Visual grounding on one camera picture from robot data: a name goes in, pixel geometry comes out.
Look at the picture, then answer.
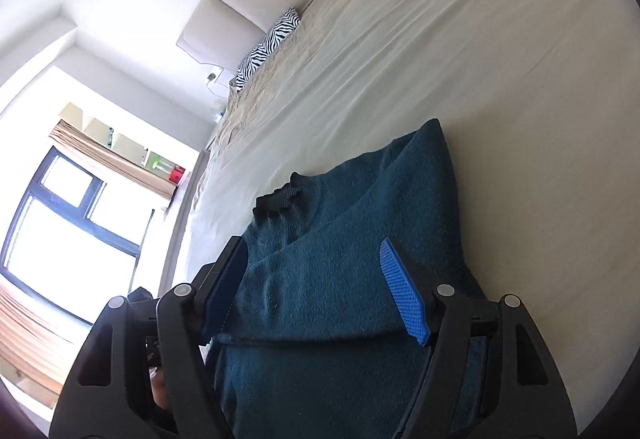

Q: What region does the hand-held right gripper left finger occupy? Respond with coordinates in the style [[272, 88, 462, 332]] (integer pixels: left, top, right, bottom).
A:
[[48, 235, 249, 439]]

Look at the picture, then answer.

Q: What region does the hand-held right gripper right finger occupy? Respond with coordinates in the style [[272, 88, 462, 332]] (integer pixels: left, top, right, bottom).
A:
[[379, 238, 580, 439]]

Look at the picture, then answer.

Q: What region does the dark teal knit sweater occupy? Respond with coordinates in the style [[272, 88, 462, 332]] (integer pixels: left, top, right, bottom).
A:
[[202, 119, 493, 439]]

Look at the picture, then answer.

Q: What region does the black framed window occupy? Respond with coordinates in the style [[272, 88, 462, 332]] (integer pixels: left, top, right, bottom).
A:
[[0, 144, 156, 325]]

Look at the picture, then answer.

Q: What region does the beige curtain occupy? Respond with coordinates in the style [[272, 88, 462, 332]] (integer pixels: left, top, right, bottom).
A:
[[49, 119, 178, 207], [0, 276, 88, 410]]

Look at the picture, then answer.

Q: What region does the bed with beige sheet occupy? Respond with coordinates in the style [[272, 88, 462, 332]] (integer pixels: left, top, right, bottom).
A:
[[175, 0, 640, 439]]

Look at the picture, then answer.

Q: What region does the zebra print pillow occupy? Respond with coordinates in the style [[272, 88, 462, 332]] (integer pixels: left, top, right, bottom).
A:
[[235, 8, 302, 90]]

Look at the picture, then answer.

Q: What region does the beige padded headboard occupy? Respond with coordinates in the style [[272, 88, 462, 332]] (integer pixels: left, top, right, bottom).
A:
[[177, 0, 333, 74]]

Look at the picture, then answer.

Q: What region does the white wall shelf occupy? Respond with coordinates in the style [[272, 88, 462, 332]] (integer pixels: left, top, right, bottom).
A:
[[60, 101, 188, 184]]

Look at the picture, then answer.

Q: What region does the wall socket with charger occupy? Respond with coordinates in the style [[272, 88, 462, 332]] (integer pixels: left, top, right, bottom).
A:
[[206, 66, 236, 94]]

